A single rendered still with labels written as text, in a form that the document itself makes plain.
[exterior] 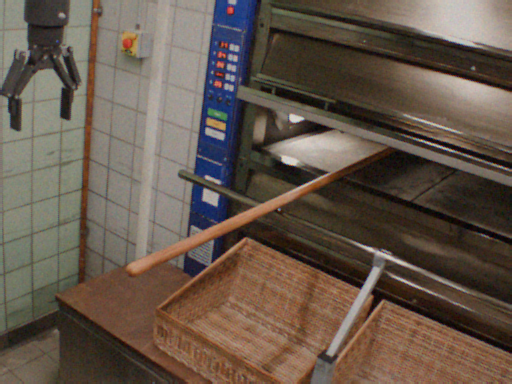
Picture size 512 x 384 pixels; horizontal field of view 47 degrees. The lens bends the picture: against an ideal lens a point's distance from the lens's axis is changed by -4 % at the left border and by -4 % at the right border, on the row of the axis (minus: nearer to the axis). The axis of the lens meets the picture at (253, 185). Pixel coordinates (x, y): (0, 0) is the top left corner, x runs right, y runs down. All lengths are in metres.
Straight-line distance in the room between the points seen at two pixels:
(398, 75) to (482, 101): 0.28
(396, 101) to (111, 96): 1.30
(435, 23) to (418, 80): 0.19
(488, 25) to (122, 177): 1.67
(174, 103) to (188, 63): 0.18
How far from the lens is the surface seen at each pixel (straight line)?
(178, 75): 2.41
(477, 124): 1.85
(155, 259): 1.36
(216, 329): 2.23
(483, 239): 1.93
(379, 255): 1.63
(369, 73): 1.97
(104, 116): 2.75
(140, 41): 2.46
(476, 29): 1.83
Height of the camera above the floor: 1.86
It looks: 21 degrees down
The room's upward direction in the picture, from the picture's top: 9 degrees clockwise
